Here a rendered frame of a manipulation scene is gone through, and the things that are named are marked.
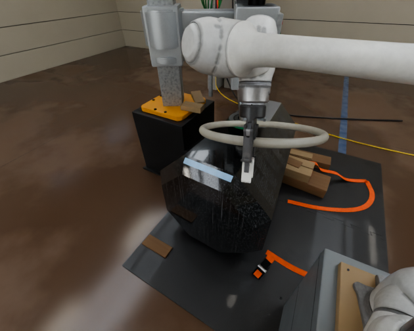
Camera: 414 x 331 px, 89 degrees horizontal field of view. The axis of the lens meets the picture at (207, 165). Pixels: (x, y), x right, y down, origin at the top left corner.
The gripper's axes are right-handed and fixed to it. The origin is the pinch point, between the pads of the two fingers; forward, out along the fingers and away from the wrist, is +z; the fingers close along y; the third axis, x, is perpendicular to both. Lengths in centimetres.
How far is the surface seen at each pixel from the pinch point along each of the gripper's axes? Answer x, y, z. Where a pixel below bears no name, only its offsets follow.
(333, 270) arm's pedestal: -35, 16, 44
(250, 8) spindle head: 12, 59, -64
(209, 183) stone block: 27, 44, 26
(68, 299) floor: 119, 11, 116
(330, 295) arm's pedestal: -33, 7, 47
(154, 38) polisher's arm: 91, 95, -64
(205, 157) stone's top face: 33, 53, 14
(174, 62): 80, 108, -49
